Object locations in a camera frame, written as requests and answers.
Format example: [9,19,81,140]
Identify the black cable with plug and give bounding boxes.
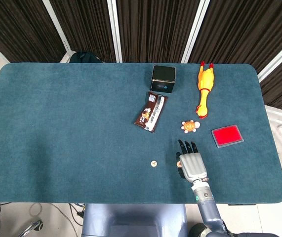
[68,203,86,222]

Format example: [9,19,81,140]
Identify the chrome chair leg with caster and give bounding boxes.
[19,220,44,237]

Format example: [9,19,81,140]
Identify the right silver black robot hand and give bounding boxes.
[175,139,209,184]

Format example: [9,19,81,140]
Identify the blue-grey robot torso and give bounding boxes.
[81,203,188,237]

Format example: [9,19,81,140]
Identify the brown snack packet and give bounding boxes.
[133,91,169,134]

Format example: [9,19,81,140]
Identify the red ink pad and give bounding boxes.
[211,124,244,149]

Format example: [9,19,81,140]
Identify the black bag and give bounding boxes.
[69,51,105,64]

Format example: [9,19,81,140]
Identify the black cube box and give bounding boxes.
[150,64,176,94]

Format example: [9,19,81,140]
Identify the black waste bin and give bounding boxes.
[189,223,207,237]

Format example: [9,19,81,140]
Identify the orange turtle toy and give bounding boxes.
[180,119,201,134]

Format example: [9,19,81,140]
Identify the yellow rubber chicken toy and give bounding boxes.
[195,61,216,119]

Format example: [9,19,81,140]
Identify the blue felt table cloth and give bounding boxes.
[0,63,282,205]

